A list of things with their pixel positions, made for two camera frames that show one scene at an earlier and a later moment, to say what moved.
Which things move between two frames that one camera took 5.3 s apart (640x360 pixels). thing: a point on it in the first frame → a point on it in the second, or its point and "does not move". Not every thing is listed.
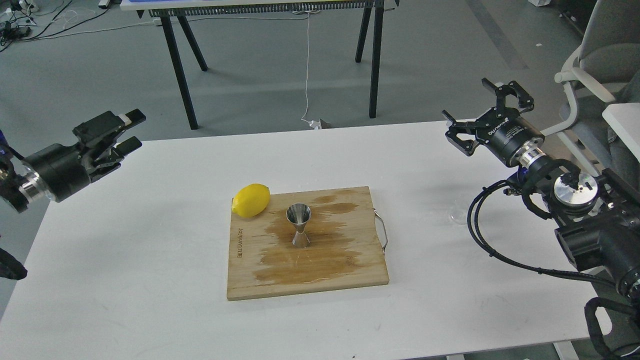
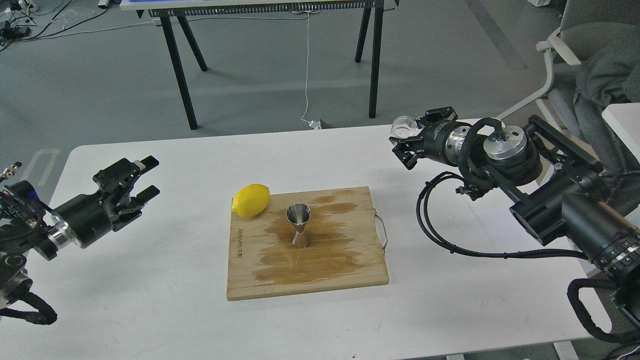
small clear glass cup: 457,211 → 404,127
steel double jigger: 299,214 does not move
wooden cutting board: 345,249 does not move
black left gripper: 59,169 → 92,215
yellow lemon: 251,200 does not move
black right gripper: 501,129 → 444,140
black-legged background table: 180,9 does not move
